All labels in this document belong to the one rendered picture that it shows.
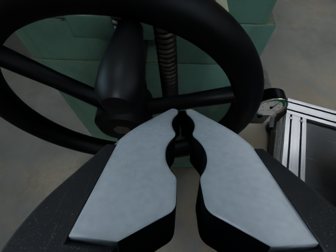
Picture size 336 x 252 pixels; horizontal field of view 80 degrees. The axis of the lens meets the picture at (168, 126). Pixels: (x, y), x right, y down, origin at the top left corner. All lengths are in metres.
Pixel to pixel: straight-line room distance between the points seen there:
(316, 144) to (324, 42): 1.06
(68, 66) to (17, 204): 0.87
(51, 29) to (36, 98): 1.06
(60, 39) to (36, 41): 0.05
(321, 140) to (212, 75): 0.75
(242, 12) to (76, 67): 0.33
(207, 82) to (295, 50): 1.37
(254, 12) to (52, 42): 0.34
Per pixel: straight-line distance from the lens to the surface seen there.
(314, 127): 1.12
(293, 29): 1.97
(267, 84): 0.56
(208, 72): 0.44
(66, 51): 0.45
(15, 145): 1.34
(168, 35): 0.23
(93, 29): 0.27
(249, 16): 0.37
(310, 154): 1.05
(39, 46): 0.46
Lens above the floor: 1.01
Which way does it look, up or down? 62 degrees down
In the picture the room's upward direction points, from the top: 2 degrees clockwise
